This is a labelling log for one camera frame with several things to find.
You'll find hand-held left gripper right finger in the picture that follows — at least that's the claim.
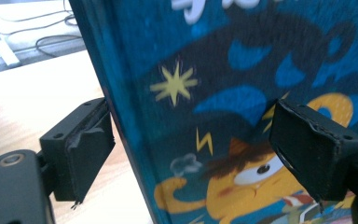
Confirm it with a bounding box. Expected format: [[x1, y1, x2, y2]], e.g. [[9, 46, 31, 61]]
[[268, 98, 358, 203]]

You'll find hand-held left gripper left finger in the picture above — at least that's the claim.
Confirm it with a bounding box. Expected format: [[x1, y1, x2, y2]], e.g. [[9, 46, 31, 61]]
[[39, 97, 117, 210]]

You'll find blue picture book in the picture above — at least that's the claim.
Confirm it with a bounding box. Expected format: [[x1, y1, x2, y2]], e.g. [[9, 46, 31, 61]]
[[68, 0, 358, 224]]

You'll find white stand leg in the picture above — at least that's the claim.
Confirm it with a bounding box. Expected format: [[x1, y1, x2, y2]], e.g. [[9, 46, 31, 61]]
[[0, 2, 21, 67]]

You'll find thick black cable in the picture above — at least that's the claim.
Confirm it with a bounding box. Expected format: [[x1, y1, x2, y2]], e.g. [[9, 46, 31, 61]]
[[34, 33, 85, 59]]

